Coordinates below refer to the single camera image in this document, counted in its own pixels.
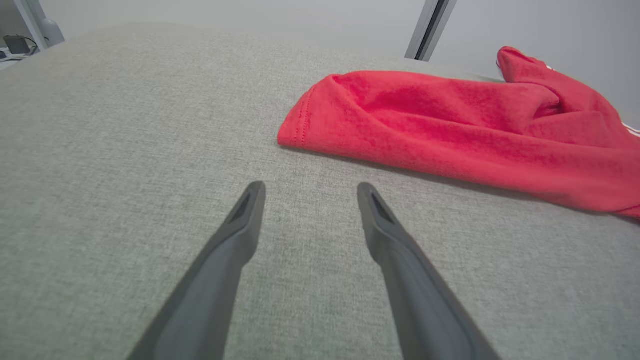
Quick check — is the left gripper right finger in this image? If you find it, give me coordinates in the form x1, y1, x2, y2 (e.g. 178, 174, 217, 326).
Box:
357, 182, 502, 360

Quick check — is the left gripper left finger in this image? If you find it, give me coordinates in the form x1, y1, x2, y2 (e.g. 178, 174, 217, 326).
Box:
126, 180, 267, 360

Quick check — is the small black device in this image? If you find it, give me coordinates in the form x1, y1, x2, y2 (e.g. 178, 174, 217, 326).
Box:
2, 34, 35, 56

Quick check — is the grey partition post black gap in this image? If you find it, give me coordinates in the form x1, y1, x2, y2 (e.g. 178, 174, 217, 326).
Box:
404, 0, 459, 62

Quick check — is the light grey partition post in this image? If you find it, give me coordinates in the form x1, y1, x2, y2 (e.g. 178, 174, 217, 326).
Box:
14, 0, 66, 51

